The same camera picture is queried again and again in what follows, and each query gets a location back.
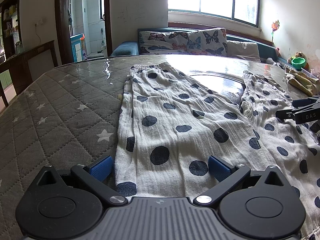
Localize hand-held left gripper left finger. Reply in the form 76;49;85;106
34;155;127;205

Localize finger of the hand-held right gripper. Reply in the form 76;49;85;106
275;107;300;120
292;96;320;109

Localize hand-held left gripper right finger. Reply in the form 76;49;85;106
193;155;292;207

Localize white polka dot pants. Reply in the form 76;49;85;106
115;61;320;233

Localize yellow patterned cloth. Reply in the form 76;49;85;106
284;66;320;97

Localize clear plastic storage box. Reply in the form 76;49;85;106
301;67;320;79

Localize green bowl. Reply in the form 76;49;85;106
291;57;307;71

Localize brown plush toy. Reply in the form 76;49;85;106
287;52;304;64

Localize grey quilted star table cover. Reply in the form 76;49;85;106
0;54;320;240

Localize beige cushion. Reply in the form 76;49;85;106
226;40;262;62

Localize colourful pinwheel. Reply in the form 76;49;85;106
271;19;280;44

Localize butterfly print cushion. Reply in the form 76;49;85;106
138;31;190;55
187;28;227;56

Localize teal sofa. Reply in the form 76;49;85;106
110;27;293;67

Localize blue cabinet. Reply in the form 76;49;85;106
70;34;87;62

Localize dark wooden sideboard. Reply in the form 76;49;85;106
0;40;58;107

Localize wooden shelf cabinet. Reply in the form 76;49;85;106
0;0;23;65

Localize dark wooden door frame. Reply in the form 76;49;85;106
54;0;113;67

